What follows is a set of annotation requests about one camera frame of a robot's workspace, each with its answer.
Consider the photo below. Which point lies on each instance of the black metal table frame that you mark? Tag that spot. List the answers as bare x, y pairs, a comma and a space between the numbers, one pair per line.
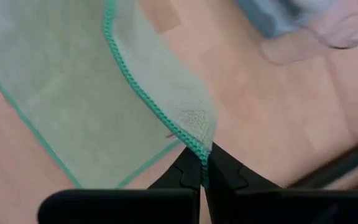
337, 168

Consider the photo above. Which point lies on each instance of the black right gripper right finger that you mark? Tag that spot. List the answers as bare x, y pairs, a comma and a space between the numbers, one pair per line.
259, 208

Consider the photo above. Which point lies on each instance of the light blue towel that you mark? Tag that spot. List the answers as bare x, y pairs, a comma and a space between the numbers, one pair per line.
259, 15

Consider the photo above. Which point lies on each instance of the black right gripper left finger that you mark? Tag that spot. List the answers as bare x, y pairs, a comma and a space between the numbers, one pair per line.
120, 208

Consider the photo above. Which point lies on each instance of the pale green towel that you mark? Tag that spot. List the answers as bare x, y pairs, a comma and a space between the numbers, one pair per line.
89, 93

